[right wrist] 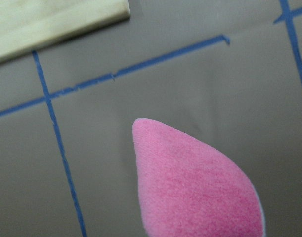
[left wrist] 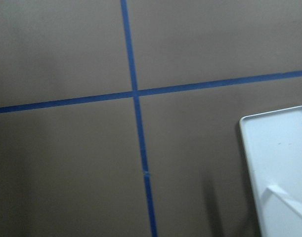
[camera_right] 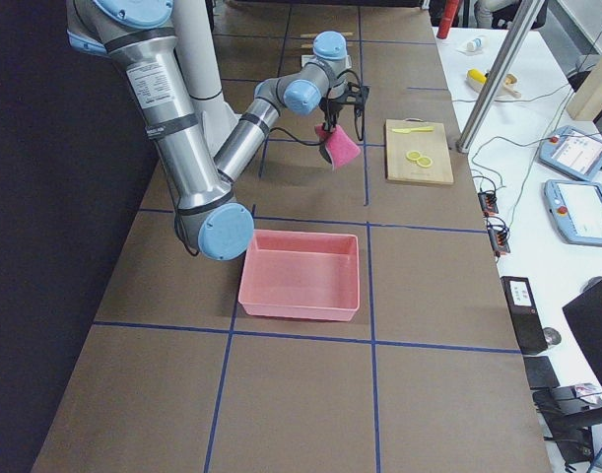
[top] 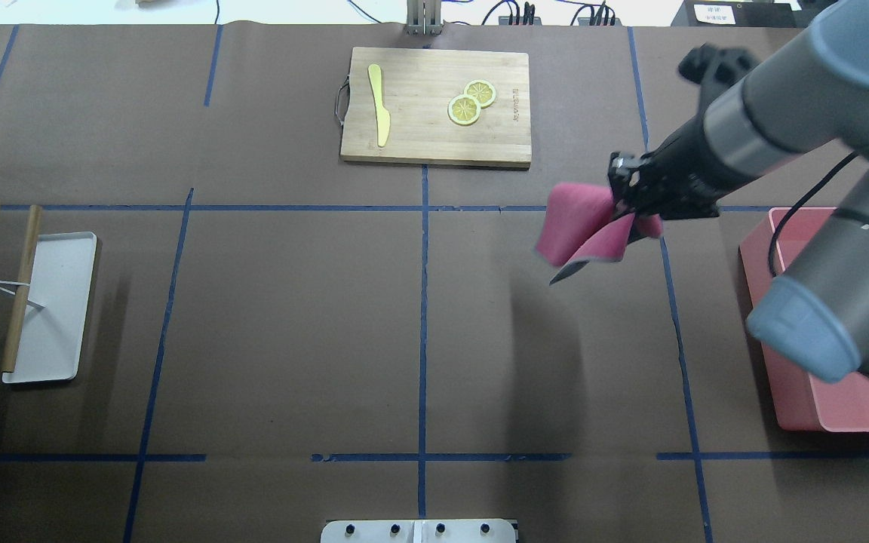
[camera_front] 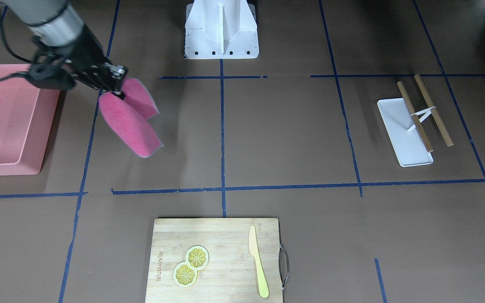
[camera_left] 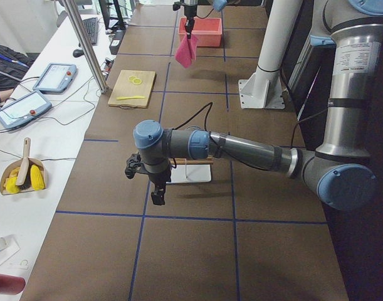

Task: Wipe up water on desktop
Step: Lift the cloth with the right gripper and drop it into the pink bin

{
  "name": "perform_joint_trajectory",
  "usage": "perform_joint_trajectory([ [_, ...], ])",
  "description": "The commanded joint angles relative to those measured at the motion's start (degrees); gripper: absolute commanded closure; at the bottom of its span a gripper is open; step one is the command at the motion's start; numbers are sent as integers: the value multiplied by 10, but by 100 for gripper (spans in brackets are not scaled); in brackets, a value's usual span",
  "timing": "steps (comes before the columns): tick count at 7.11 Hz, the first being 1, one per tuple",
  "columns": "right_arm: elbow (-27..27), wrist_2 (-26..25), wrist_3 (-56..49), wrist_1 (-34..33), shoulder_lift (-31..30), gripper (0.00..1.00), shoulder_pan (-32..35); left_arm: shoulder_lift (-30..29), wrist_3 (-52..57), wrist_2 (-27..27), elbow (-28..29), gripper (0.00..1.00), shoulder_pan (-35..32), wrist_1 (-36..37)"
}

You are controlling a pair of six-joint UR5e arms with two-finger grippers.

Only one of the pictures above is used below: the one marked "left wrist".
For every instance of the white rack tray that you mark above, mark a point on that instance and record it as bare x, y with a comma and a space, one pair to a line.
273, 149

